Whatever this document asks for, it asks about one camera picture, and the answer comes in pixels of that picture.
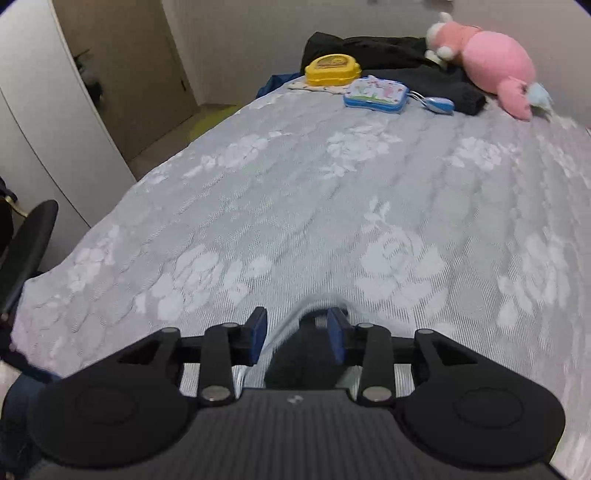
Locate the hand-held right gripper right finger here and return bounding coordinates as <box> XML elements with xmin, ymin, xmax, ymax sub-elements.
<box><xmin>325</xmin><ymin>306</ymin><xmax>490</xmax><ymax>408</ymax></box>

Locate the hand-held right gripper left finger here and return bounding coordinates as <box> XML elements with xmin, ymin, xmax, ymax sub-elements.
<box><xmin>92</xmin><ymin>306</ymin><xmax>270</xmax><ymax>408</ymax></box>

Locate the black cloth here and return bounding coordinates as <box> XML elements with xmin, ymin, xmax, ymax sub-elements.
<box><xmin>277</xmin><ymin>31</ymin><xmax>488</xmax><ymax>117</ymax></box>

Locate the blue keychain tag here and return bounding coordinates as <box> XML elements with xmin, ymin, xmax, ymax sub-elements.
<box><xmin>408</xmin><ymin>90</ymin><xmax>456</xmax><ymax>114</ymax></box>

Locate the green floor mat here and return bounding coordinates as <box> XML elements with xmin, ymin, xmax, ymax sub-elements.
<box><xmin>187</xmin><ymin>103</ymin><xmax>242</xmax><ymax>140</ymax></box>

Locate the blue printed tin case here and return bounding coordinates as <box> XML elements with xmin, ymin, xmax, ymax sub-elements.
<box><xmin>342</xmin><ymin>76</ymin><xmax>410</xmax><ymax>114</ymax></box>

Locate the white floral cloth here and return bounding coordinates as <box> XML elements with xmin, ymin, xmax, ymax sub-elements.
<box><xmin>288</xmin><ymin>78</ymin><xmax>354</xmax><ymax>94</ymax></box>

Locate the blue cloth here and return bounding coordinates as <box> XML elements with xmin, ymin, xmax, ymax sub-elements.
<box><xmin>256</xmin><ymin>72</ymin><xmax>306</xmax><ymax>99</ymax></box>

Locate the white wardrobe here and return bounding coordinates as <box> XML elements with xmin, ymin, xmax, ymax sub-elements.
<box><xmin>0</xmin><ymin>0</ymin><xmax>137</xmax><ymax>278</ymax></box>

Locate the grey floral quilted mattress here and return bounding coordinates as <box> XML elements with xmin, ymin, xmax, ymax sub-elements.
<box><xmin>8</xmin><ymin>85</ymin><xmax>591</xmax><ymax>480</ymax></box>

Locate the black chair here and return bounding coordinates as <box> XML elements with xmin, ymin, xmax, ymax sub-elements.
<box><xmin>0</xmin><ymin>175</ymin><xmax>60</xmax><ymax>320</ymax></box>

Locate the small yellow lidded container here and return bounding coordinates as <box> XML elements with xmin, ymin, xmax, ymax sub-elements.
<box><xmin>304</xmin><ymin>54</ymin><xmax>364</xmax><ymax>88</ymax></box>

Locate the brown door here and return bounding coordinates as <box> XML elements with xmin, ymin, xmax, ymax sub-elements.
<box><xmin>52</xmin><ymin>0</ymin><xmax>200</xmax><ymax>163</ymax></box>

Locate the pink plush toy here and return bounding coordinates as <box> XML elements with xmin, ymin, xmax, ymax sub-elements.
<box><xmin>424</xmin><ymin>11</ymin><xmax>554</xmax><ymax>123</ymax></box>

